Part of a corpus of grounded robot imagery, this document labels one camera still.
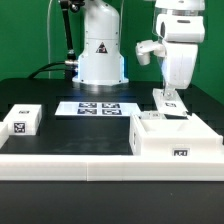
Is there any white U-shaped fence frame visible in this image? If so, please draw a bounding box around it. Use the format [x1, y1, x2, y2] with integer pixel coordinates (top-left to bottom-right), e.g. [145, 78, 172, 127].
[0, 120, 224, 181]

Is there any white cabinet top block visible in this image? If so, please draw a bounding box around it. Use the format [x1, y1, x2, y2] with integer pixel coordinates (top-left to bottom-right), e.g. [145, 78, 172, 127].
[4, 104, 42, 135]

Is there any black cable bundle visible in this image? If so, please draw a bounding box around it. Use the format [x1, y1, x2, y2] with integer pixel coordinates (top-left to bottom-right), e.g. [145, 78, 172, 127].
[27, 61, 75, 80]

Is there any white cabinet body box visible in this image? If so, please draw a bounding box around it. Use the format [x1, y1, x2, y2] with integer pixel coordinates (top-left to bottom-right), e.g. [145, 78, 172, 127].
[129, 114, 224, 157]

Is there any white cabinet door panel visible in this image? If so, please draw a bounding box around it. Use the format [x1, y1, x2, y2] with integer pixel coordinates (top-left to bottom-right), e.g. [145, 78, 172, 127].
[140, 111, 165, 120]
[153, 88, 188, 117]

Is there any white tag base sheet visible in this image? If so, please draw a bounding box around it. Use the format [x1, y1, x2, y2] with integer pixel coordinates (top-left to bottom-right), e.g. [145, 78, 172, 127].
[55, 101, 140, 117]

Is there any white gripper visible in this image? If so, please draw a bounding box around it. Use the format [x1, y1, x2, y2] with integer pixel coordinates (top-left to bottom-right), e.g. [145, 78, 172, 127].
[156, 14, 205, 100]

